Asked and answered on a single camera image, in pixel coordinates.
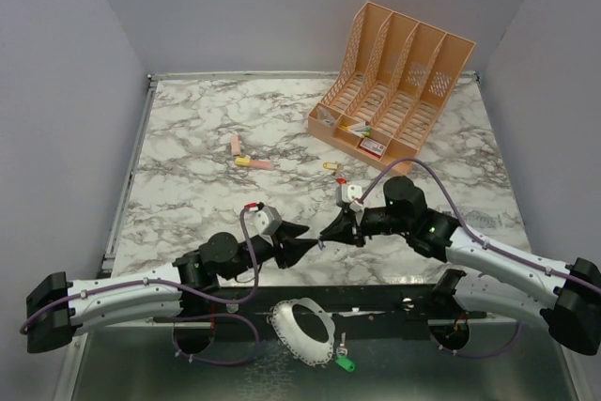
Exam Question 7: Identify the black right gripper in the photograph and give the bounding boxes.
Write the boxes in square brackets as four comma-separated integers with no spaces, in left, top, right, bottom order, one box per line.
[320,206,410,247]

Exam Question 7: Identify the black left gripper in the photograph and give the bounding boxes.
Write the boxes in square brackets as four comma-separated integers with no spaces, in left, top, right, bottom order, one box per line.
[222,220,317,281]

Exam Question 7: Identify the green key tag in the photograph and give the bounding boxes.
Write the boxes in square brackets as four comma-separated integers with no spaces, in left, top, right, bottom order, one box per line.
[334,332,356,373]

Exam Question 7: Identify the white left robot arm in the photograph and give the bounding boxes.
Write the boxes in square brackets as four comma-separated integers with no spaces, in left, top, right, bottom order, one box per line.
[20,221,317,354]

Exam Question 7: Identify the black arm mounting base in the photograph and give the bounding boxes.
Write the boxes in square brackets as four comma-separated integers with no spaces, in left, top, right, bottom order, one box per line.
[154,278,489,342]

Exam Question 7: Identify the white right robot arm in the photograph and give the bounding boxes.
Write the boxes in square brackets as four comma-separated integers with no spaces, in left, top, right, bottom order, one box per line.
[319,177,600,356]

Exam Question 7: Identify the yellow key tag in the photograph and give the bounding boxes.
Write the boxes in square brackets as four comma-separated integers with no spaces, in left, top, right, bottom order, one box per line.
[323,162,340,171]

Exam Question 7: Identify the yellow capped pink tube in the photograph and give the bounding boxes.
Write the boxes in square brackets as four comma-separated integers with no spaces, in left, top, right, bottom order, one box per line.
[234,157,272,170]

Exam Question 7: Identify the red white small box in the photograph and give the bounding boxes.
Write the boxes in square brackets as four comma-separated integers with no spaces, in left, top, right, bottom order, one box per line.
[358,137,386,158]

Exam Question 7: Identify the coloured markers in organizer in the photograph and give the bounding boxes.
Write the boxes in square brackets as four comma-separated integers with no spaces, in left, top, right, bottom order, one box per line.
[340,121,371,138]

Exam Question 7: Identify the clear plastic bag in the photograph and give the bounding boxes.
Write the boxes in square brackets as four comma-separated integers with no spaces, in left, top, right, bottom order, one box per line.
[316,105,337,127]

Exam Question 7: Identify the pink eraser stick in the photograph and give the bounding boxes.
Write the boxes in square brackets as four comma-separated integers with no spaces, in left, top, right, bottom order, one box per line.
[230,134,241,157]

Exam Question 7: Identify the white paper label card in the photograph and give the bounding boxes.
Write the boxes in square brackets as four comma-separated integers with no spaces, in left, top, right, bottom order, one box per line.
[460,207,506,233]

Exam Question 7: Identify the peach plastic file organizer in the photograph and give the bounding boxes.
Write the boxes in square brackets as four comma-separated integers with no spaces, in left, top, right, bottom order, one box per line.
[308,2,475,176]

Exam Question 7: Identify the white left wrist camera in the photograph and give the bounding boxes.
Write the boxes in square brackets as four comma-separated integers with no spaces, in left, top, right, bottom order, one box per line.
[247,203,283,237]

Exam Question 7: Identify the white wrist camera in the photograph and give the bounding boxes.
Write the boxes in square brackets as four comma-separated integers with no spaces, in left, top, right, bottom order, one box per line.
[335,183,364,213]
[247,203,283,237]

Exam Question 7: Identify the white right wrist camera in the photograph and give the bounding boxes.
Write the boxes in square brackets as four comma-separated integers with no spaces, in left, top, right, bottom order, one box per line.
[335,183,364,213]

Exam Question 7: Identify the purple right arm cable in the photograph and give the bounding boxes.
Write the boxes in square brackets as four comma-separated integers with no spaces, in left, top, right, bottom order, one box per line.
[356,158,601,359]

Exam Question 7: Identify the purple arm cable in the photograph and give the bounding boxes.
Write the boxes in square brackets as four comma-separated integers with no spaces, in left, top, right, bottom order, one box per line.
[356,158,601,359]
[20,206,262,365]

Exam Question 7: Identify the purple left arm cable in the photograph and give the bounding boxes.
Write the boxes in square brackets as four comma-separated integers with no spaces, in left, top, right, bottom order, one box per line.
[20,206,262,365]

